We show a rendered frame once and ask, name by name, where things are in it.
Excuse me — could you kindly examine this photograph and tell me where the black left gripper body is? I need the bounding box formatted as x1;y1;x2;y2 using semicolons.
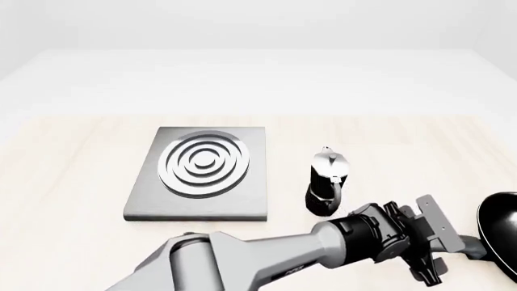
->
382;200;450;288

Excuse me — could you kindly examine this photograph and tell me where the black and silver moka pot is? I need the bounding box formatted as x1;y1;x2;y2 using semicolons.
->
305;145;351;217

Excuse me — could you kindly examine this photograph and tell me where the flat grey stove plate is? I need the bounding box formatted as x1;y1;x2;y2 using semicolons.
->
123;126;270;223

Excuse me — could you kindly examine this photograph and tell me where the black frying pan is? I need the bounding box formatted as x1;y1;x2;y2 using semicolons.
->
460;191;517;279

